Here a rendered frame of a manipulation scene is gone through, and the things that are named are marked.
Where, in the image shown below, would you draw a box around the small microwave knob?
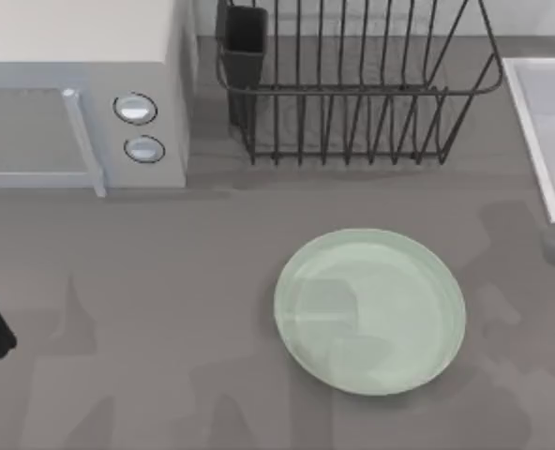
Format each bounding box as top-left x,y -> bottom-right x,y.
123,134 -> 167,165

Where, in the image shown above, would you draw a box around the pale green plate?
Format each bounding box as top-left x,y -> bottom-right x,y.
273,228 -> 467,398

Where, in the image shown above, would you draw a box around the white sink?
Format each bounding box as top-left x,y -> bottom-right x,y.
501,57 -> 555,306

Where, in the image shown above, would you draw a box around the microwave oven door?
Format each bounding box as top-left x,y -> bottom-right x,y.
0,86 -> 101,189

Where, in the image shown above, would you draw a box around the pale microwave oven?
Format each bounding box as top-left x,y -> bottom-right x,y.
0,0 -> 190,198

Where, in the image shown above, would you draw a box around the dark wire dish rack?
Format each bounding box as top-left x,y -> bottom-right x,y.
214,0 -> 503,167

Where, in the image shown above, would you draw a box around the microwave door handle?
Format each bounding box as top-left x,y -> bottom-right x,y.
61,88 -> 108,198

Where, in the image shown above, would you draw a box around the large microwave knob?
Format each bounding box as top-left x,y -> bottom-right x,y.
112,92 -> 159,128

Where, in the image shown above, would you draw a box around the black cutlery holder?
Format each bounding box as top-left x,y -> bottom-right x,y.
215,4 -> 270,137

